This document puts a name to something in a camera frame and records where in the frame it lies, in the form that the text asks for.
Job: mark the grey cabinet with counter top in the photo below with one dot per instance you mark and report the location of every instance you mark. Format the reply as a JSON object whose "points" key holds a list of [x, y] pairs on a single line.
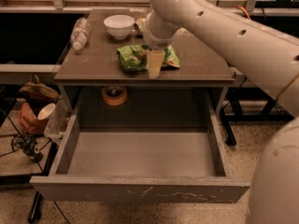
{"points": [[98, 63]]}

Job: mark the orange tape roll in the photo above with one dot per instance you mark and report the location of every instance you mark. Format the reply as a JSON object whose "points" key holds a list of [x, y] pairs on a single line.
{"points": [[114, 95]]}

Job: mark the green rice chip bag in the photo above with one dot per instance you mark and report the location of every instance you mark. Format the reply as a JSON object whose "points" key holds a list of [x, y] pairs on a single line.
{"points": [[133, 58]]}

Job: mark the clear plastic water bottle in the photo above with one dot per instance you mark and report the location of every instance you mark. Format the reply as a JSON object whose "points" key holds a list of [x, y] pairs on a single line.
{"points": [[80, 34]]}

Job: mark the white ceramic bowl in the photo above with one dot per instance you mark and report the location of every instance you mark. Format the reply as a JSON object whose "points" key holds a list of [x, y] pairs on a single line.
{"points": [[119, 26]]}

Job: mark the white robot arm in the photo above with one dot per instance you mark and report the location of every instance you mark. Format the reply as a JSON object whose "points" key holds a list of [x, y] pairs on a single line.
{"points": [[269, 59]]}

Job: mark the grey open drawer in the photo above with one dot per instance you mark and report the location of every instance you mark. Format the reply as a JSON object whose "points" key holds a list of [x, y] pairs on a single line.
{"points": [[160, 146]]}

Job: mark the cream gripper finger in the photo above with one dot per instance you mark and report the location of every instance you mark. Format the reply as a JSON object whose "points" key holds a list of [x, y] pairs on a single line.
{"points": [[155, 60], [141, 23]]}

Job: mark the clear plastic container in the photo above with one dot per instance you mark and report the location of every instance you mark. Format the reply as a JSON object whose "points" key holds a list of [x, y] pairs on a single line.
{"points": [[57, 122]]}

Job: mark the white cup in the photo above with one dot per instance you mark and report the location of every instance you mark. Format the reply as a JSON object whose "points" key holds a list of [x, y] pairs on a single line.
{"points": [[46, 111]]}

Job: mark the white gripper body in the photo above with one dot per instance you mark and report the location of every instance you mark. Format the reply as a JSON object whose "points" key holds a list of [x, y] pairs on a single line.
{"points": [[154, 42]]}

